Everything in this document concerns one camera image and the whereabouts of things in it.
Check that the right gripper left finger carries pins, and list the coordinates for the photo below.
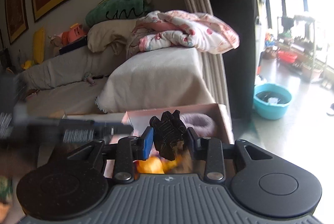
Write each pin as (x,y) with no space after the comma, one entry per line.
(130,149)

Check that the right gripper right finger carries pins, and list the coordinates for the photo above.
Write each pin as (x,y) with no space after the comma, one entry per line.
(209,150)

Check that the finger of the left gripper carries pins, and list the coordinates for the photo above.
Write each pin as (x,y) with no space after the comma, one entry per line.
(113,128)

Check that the brown fur pompom keychain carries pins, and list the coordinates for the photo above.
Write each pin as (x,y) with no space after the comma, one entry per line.
(184,164)

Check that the yellow fabric flower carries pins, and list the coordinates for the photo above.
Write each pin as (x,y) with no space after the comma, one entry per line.
(155,165)

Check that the black hair claw clip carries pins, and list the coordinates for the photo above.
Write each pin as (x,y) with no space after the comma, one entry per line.
(168,132)

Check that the purple fluffy scrunchie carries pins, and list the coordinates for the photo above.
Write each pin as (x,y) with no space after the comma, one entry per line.
(203,125)

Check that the pink storage box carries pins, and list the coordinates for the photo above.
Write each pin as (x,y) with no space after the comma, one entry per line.
(110,152)

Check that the beige sofa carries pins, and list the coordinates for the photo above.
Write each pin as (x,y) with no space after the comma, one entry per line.
(83,82)

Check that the blue wash basin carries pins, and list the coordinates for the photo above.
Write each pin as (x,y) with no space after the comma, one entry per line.
(271,101)

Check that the yellow plush toy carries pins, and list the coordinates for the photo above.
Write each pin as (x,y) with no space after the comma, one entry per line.
(38,49)

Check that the orange plush toy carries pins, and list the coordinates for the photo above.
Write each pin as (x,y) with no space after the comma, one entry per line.
(75,32)

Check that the left framed picture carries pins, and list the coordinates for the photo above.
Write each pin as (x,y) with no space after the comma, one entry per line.
(16,19)

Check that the red basin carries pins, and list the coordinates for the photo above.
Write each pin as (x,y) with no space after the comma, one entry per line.
(287,57)

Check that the pink floral blanket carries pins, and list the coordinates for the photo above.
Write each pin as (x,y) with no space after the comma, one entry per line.
(158,30)

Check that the green plush pillow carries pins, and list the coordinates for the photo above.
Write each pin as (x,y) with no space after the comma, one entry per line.
(117,10)

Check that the metal plant shelf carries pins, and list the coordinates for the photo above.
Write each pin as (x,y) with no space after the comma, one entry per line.
(297,36)

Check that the beige curtain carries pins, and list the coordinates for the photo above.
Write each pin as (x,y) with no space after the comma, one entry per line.
(206,42)

